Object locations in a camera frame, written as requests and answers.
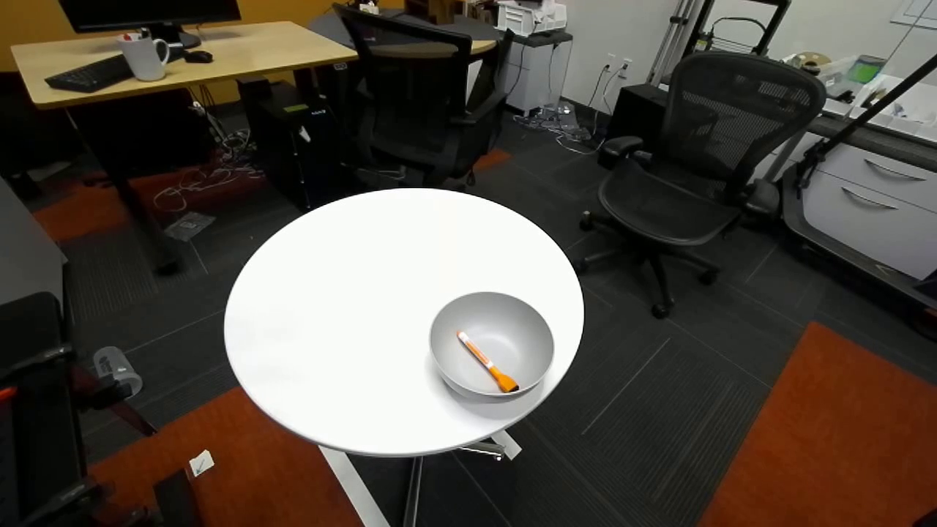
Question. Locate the orange and white marker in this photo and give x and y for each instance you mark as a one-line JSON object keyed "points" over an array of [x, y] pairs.
{"points": [[487, 365]]}

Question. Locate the grey bowl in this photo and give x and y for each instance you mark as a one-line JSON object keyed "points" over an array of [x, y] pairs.
{"points": [[517, 328]]}

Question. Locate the black padded office chair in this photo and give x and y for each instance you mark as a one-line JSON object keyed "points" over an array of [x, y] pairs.
{"points": [[421, 90]]}

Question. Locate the black computer tower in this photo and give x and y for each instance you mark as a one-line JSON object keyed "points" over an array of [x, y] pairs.
{"points": [[289, 137]]}

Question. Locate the black floor box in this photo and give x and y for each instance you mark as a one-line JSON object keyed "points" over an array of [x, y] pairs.
{"points": [[636, 113]]}

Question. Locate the white table base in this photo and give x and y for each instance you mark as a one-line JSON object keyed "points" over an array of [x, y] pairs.
{"points": [[343, 484]]}

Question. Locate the white printer box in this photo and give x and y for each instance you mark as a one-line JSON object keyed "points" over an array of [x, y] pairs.
{"points": [[532, 15]]}

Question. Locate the black mesh office chair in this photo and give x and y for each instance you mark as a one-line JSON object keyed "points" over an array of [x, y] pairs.
{"points": [[713, 137]]}

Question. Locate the light wooden desk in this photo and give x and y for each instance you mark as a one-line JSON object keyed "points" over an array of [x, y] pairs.
{"points": [[258, 49]]}

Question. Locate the black tripod stand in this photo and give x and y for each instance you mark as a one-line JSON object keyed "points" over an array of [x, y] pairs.
{"points": [[697, 30]]}

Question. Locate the small white paper tag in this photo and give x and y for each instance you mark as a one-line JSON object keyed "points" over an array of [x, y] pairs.
{"points": [[200, 465]]}

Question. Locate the black computer mouse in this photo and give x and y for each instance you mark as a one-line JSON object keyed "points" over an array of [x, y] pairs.
{"points": [[197, 58]]}

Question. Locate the grey cylinder knob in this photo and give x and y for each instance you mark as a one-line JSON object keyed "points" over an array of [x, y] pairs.
{"points": [[119, 371]]}

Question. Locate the white mug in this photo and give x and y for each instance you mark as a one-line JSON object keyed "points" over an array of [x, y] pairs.
{"points": [[145, 58]]}

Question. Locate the black computer monitor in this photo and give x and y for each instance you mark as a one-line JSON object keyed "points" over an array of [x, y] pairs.
{"points": [[148, 12]]}

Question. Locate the white drawer cabinet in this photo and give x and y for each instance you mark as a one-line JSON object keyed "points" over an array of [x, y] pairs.
{"points": [[880, 210]]}

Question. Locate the black slanted pole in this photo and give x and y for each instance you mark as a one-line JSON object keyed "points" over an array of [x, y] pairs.
{"points": [[860, 119]]}

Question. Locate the black keyboard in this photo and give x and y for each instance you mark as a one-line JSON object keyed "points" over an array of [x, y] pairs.
{"points": [[88, 75]]}

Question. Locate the green desk device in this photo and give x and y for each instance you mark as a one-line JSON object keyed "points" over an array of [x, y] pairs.
{"points": [[866, 72]]}

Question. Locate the black machine frame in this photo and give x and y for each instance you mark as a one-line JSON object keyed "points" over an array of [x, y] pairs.
{"points": [[30, 390]]}

